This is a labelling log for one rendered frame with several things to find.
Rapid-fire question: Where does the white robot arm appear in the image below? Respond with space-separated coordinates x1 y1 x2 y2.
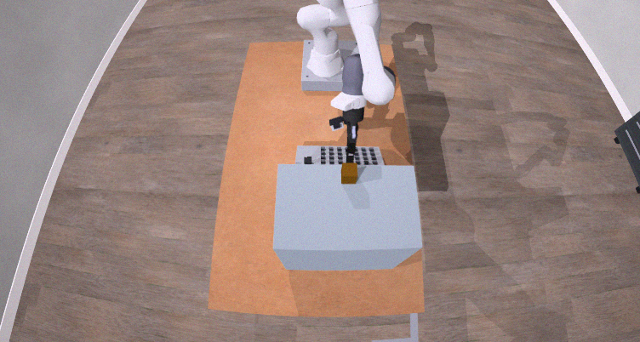
297 0 396 111

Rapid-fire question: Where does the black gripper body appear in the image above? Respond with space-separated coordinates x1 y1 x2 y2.
342 107 364 134

